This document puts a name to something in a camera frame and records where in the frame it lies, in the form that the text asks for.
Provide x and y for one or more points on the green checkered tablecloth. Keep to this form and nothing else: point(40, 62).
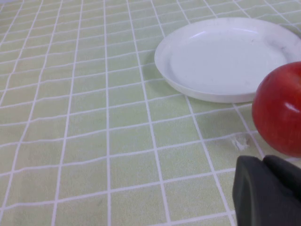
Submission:
point(94, 141)

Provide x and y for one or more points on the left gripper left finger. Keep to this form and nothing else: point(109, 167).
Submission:
point(258, 200)

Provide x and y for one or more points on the red apple with short stem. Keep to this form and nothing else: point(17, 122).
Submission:
point(277, 110)

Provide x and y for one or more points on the white round plate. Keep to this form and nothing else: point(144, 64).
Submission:
point(211, 58)

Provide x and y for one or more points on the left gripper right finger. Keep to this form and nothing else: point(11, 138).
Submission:
point(284, 174)

